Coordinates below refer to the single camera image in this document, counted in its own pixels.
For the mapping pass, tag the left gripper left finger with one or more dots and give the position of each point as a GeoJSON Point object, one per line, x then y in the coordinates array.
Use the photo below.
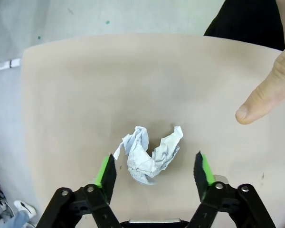
{"type": "Point", "coordinates": [102, 204]}

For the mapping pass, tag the person's right hand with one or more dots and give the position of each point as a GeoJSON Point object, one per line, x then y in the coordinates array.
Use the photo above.
{"type": "Point", "coordinates": [270, 90]}

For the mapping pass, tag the crumpled white paper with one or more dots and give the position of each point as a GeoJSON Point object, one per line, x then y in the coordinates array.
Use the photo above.
{"type": "Point", "coordinates": [145, 159]}

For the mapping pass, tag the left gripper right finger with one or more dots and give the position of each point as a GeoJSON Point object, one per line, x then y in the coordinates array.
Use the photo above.
{"type": "Point", "coordinates": [216, 204]}

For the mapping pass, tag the seated person in blue jeans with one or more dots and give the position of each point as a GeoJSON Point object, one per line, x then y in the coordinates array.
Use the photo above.
{"type": "Point", "coordinates": [23, 211]}

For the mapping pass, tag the white desk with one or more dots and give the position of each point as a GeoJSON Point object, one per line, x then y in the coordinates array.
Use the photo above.
{"type": "Point", "coordinates": [7, 65]}

